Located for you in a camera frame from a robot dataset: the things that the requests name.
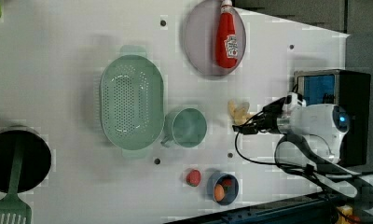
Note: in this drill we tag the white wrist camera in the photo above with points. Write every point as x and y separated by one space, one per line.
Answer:
292 101

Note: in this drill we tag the green perforated colander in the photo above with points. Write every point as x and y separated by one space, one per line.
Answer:
131 102

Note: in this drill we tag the green slotted spatula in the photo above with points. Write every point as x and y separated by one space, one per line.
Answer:
13 210

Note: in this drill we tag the red toy strawberry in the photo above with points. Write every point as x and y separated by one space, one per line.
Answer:
193 178

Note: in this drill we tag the black toaster oven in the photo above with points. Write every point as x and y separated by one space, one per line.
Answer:
351 91

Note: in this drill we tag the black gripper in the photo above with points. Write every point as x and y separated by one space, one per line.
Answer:
265 121

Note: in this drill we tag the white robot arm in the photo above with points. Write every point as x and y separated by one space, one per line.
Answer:
311 141

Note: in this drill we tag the blue bowl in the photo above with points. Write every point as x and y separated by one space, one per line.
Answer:
230 184

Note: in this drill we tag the orange toy fruit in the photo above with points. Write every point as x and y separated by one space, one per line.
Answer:
219 192

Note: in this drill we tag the red ketchup bottle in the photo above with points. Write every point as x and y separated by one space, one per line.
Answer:
226 45

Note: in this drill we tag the grey oval plate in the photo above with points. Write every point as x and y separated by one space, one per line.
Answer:
199 37

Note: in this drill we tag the green mug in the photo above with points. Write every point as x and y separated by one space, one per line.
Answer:
185 127

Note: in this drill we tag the black utensil cup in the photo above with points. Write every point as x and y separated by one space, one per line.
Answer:
30 151

